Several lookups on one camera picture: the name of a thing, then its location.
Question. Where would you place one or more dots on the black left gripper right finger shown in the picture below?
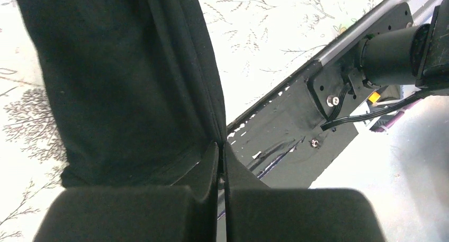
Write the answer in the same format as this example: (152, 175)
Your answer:
(256, 212)

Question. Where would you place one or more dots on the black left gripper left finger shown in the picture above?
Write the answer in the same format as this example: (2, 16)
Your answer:
(185, 211)

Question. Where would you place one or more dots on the black underwear beige waistband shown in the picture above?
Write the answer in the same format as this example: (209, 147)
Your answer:
(133, 86)

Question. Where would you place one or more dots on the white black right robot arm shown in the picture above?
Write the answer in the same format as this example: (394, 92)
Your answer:
(405, 55)

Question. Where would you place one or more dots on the floral table cloth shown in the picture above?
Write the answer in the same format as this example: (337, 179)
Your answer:
(256, 44)

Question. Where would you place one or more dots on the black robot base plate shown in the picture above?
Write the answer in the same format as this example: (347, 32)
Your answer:
(279, 139)

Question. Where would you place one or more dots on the aluminium frame rail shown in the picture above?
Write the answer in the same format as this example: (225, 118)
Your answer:
(375, 21)

